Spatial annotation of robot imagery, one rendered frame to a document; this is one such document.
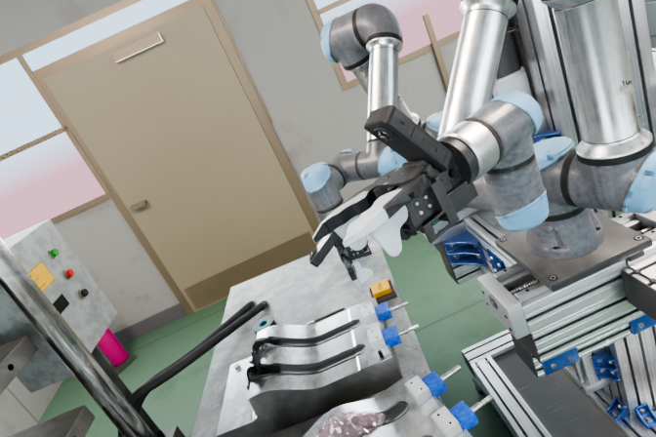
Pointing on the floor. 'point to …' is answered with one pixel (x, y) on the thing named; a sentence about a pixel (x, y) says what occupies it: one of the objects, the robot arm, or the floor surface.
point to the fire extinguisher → (119, 360)
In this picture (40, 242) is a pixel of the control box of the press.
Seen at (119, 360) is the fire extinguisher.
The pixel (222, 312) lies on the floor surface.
